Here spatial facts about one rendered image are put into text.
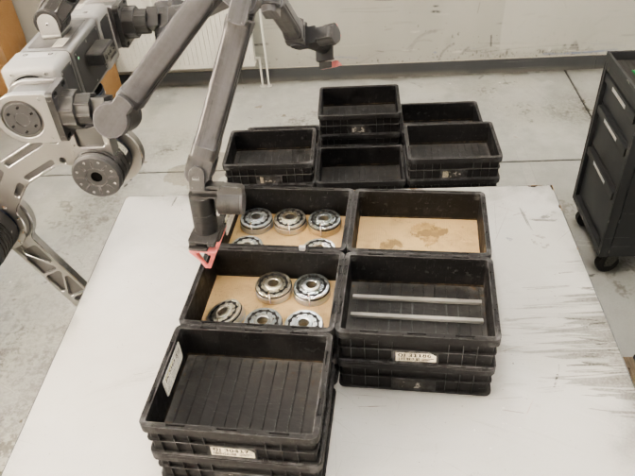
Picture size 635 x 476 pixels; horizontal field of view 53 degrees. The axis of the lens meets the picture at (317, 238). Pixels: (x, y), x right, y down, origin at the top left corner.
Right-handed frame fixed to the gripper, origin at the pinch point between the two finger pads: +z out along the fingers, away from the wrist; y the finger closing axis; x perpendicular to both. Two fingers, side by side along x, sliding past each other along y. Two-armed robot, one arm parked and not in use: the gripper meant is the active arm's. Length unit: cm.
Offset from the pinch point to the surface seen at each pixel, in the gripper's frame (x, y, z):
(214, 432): -9.8, -39.7, 13.8
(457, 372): -63, -9, 24
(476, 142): -79, 150, 54
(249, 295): -5.2, 11.0, 23.9
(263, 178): 14, 112, 55
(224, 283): 3.3, 15.0, 24.3
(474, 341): -65, -9, 12
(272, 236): -6.7, 37.0, 23.8
